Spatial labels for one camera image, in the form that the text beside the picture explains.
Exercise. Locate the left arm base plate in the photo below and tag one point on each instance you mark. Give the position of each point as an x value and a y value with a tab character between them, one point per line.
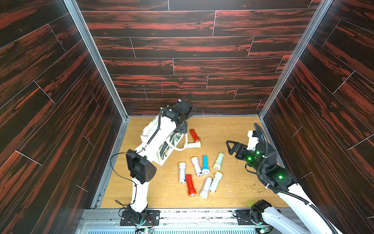
145	218

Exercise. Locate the white printed tote bag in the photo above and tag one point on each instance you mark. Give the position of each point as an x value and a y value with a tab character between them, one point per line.
159	141

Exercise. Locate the white flashlight yellow head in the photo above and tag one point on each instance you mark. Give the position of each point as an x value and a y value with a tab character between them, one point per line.
197	167

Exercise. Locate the aluminium corner post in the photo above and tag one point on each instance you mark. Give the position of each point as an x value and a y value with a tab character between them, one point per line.
315	21
83	30

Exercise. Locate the lavender white flashlight front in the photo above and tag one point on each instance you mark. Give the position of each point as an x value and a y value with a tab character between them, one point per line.
205	190

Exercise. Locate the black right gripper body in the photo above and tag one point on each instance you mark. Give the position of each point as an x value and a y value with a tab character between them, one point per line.
241	147

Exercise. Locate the aluminium corner post right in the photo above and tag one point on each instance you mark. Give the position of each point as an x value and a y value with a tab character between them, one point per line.
315	21

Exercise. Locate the blue flashlight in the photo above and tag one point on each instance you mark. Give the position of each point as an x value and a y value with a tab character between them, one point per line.
205	169

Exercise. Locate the cream flashlight lying sideways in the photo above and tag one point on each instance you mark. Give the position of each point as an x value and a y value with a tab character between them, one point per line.
193	145

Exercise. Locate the red flashlight front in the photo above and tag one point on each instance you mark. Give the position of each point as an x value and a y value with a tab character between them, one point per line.
191	188

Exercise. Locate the aluminium corner post left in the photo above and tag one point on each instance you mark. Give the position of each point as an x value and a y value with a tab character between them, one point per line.
83	30

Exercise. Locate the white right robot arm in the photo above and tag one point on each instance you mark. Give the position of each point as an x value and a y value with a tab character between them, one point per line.
262	157

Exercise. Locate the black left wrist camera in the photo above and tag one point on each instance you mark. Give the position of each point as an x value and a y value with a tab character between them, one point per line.
182	106

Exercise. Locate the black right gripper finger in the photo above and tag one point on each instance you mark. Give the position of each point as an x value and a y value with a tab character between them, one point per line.
234	149
233	144

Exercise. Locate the pale green flashlight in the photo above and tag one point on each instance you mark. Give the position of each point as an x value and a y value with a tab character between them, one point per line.
214	185
218	163

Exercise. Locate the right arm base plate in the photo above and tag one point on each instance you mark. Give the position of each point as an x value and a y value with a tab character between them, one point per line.
243	217

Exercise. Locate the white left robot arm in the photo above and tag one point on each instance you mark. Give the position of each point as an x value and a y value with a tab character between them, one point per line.
142	171

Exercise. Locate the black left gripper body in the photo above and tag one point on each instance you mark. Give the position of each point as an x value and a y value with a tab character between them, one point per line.
182	128

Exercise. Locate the red flashlight near bag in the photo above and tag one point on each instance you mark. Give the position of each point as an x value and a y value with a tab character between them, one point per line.
194	135

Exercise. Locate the aluminium front rail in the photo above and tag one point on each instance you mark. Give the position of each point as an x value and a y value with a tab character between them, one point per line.
177	221

